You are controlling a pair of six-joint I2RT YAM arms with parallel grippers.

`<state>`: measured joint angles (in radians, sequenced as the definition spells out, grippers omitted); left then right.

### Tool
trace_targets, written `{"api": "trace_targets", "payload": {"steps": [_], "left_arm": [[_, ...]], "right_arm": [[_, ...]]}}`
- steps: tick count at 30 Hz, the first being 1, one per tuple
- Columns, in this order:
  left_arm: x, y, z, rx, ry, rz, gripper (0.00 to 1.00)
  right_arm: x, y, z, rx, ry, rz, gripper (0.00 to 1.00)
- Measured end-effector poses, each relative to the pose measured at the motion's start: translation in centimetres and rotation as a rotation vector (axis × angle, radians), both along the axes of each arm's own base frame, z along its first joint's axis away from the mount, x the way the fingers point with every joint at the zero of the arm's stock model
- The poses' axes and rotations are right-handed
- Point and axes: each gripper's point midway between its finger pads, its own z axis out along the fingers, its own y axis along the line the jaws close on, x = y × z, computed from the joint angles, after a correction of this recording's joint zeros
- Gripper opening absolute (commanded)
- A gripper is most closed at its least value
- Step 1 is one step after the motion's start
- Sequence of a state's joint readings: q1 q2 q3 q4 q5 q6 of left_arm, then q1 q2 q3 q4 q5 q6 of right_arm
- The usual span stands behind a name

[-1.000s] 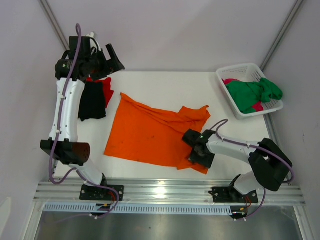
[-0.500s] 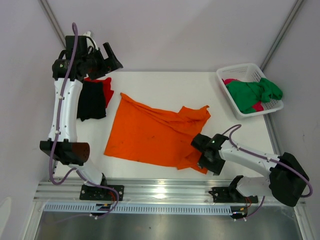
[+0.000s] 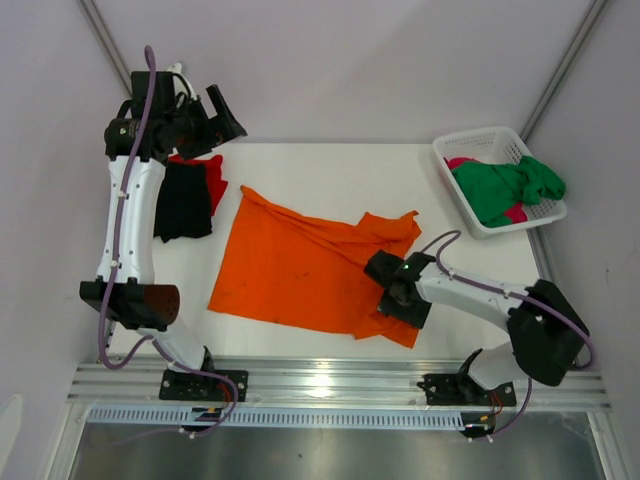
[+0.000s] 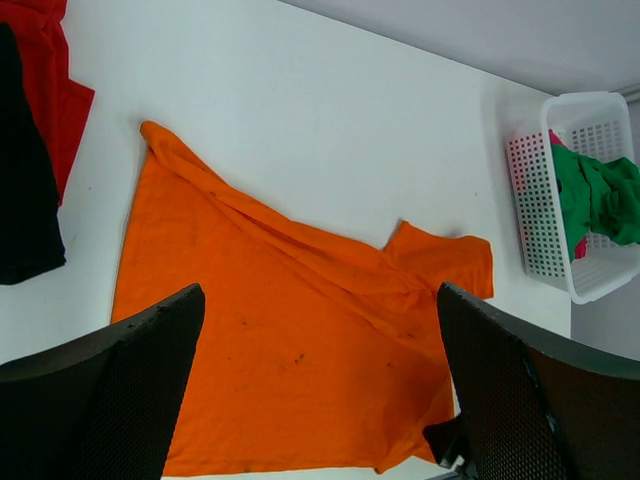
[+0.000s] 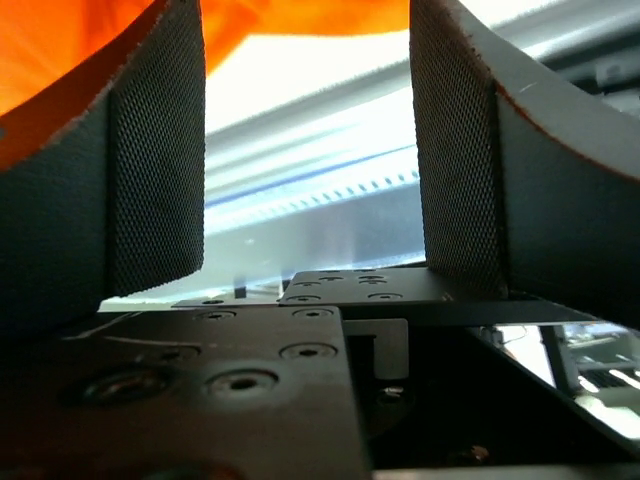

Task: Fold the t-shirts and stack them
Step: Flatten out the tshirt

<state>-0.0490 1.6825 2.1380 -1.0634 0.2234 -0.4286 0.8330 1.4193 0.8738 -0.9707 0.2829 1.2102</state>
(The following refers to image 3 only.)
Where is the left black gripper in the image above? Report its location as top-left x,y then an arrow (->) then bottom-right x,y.
164,85 -> 245,162

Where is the orange t shirt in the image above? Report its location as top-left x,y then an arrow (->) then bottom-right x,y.
208,186 -> 421,348

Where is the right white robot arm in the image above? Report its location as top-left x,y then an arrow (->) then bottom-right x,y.
364,250 -> 590,404

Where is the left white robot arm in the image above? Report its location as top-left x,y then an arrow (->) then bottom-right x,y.
79,71 -> 247,400

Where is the red folded t shirt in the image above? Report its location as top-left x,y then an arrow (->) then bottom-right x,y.
169,154 -> 228,216

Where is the black folded t shirt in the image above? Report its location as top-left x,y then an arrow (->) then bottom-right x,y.
154,162 -> 212,243

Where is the green t shirt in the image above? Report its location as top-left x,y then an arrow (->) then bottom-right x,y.
446,155 -> 566,228

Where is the pink t shirt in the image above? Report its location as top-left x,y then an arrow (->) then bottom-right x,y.
445,157 -> 527,228

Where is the white plastic basket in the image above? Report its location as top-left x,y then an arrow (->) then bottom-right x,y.
432,126 -> 567,240

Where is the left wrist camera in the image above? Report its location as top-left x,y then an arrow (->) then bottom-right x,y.
166,62 -> 195,97

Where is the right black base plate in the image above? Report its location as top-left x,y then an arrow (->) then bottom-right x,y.
416,373 -> 517,407

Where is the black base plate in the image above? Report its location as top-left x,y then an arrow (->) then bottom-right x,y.
159,369 -> 249,402
416,373 -> 517,407

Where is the aluminium mounting rail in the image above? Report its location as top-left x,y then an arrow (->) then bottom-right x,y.
66,355 -> 612,412

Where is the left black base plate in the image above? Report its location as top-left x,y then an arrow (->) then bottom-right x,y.
159,369 -> 249,402

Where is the white slotted cable duct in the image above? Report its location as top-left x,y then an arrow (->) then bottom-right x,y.
86,404 -> 465,431

